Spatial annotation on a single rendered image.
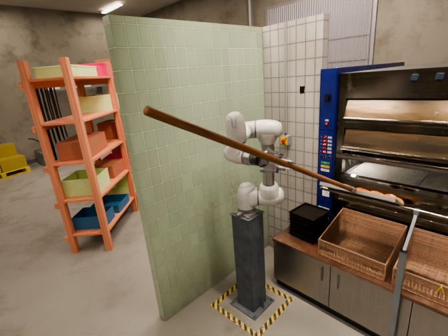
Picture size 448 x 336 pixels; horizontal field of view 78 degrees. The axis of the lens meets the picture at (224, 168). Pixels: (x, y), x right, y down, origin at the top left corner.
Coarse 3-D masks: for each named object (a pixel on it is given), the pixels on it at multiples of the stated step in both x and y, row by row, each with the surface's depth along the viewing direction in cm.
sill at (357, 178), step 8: (344, 176) 264; (352, 176) 259; (360, 176) 258; (376, 184) 245; (384, 184) 240; (392, 184) 236; (400, 184) 234; (416, 192) 224; (424, 192) 220; (432, 192) 216; (440, 192) 214
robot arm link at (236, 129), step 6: (234, 114) 149; (240, 114) 150; (228, 120) 149; (234, 120) 147; (240, 120) 148; (228, 126) 149; (234, 126) 148; (240, 126) 148; (228, 132) 151; (234, 132) 149; (240, 132) 149; (246, 132) 155; (234, 138) 150; (240, 138) 150; (246, 138) 185
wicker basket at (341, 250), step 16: (336, 224) 267; (352, 224) 264; (368, 224) 254; (384, 224) 245; (400, 224) 236; (320, 240) 244; (336, 240) 266; (352, 240) 264; (368, 240) 254; (384, 240) 245; (400, 240) 223; (336, 256) 237; (352, 256) 226; (368, 256) 240; (384, 256) 238; (368, 272) 219; (384, 272) 209
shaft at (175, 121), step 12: (144, 108) 79; (168, 120) 83; (180, 120) 86; (192, 132) 91; (204, 132) 94; (228, 144) 103; (240, 144) 108; (264, 156) 120; (300, 168) 143; (324, 180) 166
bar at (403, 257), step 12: (336, 192) 234; (384, 204) 208; (396, 204) 203; (432, 216) 188; (444, 216) 183; (408, 240) 189; (396, 276) 194; (396, 288) 196; (396, 300) 198; (396, 312) 201; (396, 324) 206
